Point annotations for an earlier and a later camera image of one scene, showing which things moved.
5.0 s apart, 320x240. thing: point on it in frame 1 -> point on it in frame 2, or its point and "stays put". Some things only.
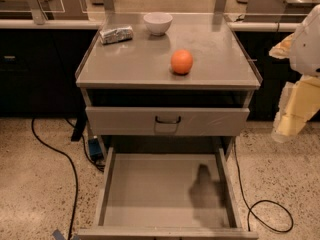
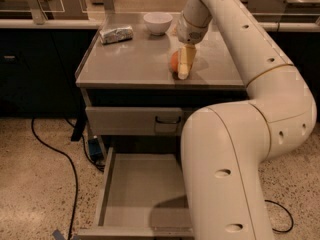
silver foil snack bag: x=123 y=33 stays put
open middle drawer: x=166 y=196 stays put
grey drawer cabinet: x=167 y=86 stays put
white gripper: x=307 y=49 -> x=187 y=32
